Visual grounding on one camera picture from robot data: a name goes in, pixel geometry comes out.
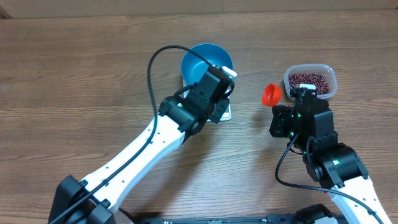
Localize red measuring scoop blue handle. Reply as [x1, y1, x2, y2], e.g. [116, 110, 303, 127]
[262, 83, 282, 107]

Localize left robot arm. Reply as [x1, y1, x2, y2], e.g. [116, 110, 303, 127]
[49, 66, 237, 224]

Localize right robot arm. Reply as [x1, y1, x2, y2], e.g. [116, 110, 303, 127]
[262, 84, 390, 223]

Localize white digital kitchen scale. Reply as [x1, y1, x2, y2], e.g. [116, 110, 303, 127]
[182, 79, 232, 122]

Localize blue bowl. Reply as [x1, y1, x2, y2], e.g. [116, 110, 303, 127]
[180, 43, 234, 90]

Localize red adzuki beans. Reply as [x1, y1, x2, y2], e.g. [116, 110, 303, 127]
[288, 73, 330, 95]

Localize clear plastic food container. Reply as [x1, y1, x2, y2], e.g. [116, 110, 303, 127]
[284, 63, 338, 101]

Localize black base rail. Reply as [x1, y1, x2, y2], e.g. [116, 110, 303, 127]
[118, 213, 346, 224]

